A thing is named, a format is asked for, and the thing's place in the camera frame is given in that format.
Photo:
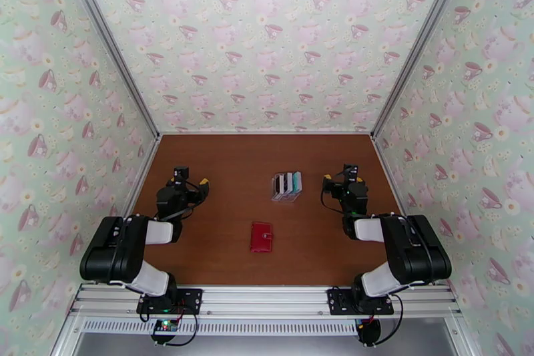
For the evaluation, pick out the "teal plastic card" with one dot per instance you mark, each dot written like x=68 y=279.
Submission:
x=297 y=181

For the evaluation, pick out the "black membership card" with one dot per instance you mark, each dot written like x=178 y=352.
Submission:
x=288 y=183

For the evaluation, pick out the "clear acrylic card stand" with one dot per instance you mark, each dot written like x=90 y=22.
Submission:
x=284 y=199

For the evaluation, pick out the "red card holder wallet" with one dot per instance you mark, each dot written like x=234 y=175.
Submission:
x=261 y=237

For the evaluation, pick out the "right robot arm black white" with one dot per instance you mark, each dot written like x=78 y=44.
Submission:
x=417 y=254

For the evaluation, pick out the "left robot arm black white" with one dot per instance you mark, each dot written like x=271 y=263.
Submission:
x=112 y=254

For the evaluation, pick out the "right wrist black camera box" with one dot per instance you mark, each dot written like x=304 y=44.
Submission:
x=351 y=173

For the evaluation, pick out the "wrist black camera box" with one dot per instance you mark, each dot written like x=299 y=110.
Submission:
x=351 y=173
x=181 y=174

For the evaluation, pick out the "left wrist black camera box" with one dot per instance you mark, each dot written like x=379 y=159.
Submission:
x=181 y=174

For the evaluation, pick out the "aluminium table side rail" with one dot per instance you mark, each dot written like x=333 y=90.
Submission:
x=391 y=175
x=142 y=175

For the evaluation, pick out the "short aluminium table rail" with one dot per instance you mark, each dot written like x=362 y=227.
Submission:
x=267 y=132

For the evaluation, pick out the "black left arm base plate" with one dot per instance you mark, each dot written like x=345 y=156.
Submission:
x=190 y=298

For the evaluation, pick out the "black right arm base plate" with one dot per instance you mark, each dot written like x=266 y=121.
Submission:
x=340 y=300

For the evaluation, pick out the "black controller board mount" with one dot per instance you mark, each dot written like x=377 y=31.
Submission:
x=166 y=325
x=369 y=332

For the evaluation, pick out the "wide aluminium mounting rail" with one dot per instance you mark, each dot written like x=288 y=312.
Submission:
x=267 y=298

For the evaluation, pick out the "aluminium frame post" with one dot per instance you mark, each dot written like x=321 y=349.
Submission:
x=109 y=39
x=421 y=39

